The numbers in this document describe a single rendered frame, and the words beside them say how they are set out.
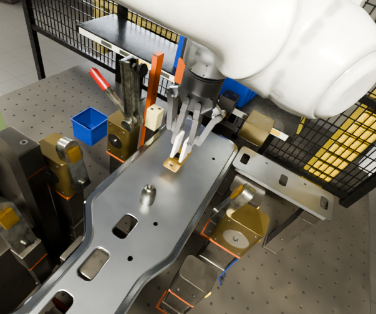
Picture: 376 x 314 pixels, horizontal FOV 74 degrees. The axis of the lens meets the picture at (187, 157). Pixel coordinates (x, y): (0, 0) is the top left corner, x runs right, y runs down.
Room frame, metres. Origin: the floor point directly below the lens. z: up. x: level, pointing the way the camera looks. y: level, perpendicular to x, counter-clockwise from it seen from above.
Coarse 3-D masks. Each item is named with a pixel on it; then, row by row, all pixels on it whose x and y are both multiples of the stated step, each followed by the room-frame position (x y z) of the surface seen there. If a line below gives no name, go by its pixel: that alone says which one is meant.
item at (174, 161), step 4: (180, 148) 0.45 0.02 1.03; (180, 152) 0.44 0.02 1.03; (176, 156) 0.41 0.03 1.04; (188, 156) 0.44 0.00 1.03; (168, 160) 0.40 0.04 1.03; (172, 160) 0.41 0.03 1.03; (176, 160) 0.41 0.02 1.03; (184, 160) 0.42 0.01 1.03; (164, 164) 0.38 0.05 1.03; (168, 164) 0.39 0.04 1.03; (176, 164) 0.40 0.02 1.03; (180, 164) 0.40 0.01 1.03; (168, 168) 0.38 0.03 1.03; (172, 168) 0.38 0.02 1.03; (176, 168) 0.39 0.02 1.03
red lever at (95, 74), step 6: (90, 72) 0.47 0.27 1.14; (96, 72) 0.47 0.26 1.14; (96, 78) 0.47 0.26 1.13; (102, 78) 0.47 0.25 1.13; (102, 84) 0.46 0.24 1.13; (108, 84) 0.47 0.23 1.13; (108, 90) 0.46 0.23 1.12; (108, 96) 0.46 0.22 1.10; (114, 96) 0.46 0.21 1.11; (114, 102) 0.46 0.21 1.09; (120, 102) 0.46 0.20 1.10; (120, 108) 0.45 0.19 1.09
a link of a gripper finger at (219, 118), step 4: (224, 112) 0.41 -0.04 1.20; (216, 116) 0.40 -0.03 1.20; (220, 116) 0.39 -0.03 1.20; (212, 120) 0.40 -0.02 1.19; (216, 120) 0.39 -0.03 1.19; (220, 120) 0.39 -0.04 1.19; (208, 124) 0.40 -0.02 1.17; (212, 124) 0.40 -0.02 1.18; (208, 128) 0.40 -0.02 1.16; (212, 128) 0.40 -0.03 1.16; (204, 132) 0.40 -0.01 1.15; (208, 132) 0.40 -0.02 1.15; (200, 136) 0.40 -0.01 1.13; (204, 136) 0.40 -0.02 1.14; (200, 140) 0.40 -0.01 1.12; (204, 140) 0.41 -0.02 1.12; (196, 144) 0.40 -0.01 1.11; (200, 144) 0.40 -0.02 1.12
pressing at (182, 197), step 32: (160, 128) 0.53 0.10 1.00; (128, 160) 0.38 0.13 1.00; (160, 160) 0.42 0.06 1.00; (192, 160) 0.45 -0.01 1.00; (224, 160) 0.50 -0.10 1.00; (96, 192) 0.27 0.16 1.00; (128, 192) 0.30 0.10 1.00; (160, 192) 0.33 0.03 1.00; (192, 192) 0.36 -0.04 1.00; (96, 224) 0.20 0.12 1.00; (160, 224) 0.25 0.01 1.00; (192, 224) 0.28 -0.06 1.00; (128, 256) 0.17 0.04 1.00; (160, 256) 0.19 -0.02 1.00; (64, 288) 0.09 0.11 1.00; (96, 288) 0.10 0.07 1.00; (128, 288) 0.12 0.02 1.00
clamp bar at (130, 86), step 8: (128, 56) 0.47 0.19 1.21; (120, 64) 0.44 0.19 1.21; (128, 64) 0.44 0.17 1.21; (136, 64) 0.45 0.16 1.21; (144, 64) 0.45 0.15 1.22; (120, 72) 0.44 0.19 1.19; (128, 72) 0.44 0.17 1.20; (136, 72) 0.46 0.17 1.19; (144, 72) 0.45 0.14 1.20; (128, 80) 0.44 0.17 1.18; (136, 80) 0.46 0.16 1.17; (128, 88) 0.44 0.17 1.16; (136, 88) 0.46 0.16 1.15; (128, 96) 0.44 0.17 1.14; (136, 96) 0.46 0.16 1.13; (128, 104) 0.44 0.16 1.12; (136, 104) 0.46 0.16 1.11; (128, 112) 0.44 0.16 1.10; (136, 112) 0.46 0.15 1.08; (128, 120) 0.43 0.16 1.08
